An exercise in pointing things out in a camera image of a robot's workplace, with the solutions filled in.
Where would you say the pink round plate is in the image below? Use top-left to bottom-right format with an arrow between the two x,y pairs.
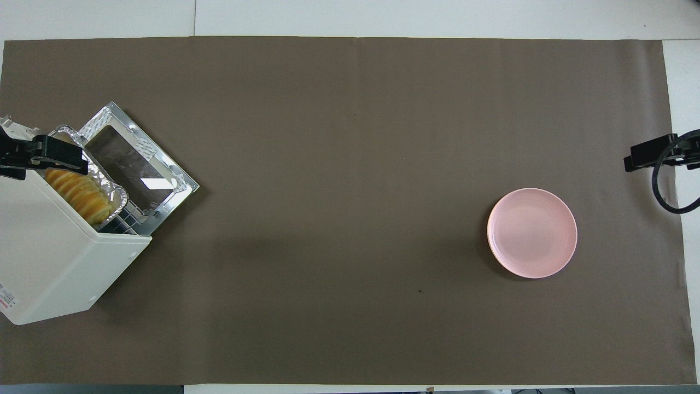
487,188 -> 578,279

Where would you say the aluminium foil tray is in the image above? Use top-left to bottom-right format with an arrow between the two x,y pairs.
48,125 -> 129,229

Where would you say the oven wire rack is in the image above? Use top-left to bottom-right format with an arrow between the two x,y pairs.
101,200 -> 152,236

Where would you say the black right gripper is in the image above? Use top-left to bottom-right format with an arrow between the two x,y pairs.
624,130 -> 700,172

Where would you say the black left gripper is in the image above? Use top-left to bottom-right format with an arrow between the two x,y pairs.
0,129 -> 89,180

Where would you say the white toaster oven body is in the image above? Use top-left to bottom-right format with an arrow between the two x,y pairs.
0,115 -> 153,326

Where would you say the brown table mat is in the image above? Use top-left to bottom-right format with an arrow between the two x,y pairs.
0,36 -> 698,385

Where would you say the sliced yellow bread loaf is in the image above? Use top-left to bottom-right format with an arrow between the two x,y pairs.
45,167 -> 116,225

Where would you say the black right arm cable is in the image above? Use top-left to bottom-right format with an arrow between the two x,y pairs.
651,131 -> 700,214

